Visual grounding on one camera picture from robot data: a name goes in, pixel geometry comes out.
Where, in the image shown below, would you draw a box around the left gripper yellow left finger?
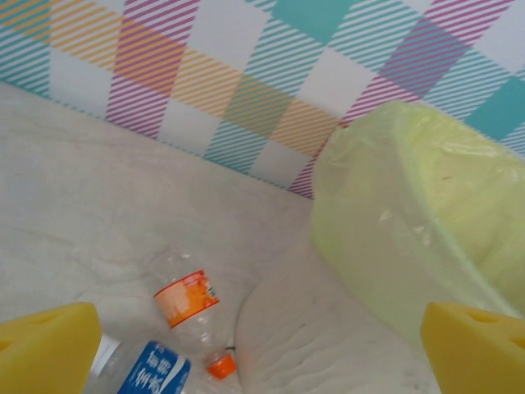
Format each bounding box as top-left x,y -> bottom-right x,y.
0,302 -> 103,394

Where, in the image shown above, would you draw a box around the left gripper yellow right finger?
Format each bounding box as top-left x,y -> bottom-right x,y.
418,302 -> 525,394

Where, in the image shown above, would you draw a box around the blue label clear bottle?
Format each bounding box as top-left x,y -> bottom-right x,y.
88,332 -> 194,394

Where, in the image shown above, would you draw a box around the orange label orange cap bottle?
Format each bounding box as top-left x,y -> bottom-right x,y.
149,248 -> 251,381

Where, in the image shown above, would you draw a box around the trash bin with yellow-green bag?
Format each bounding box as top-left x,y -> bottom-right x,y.
310,101 -> 525,341

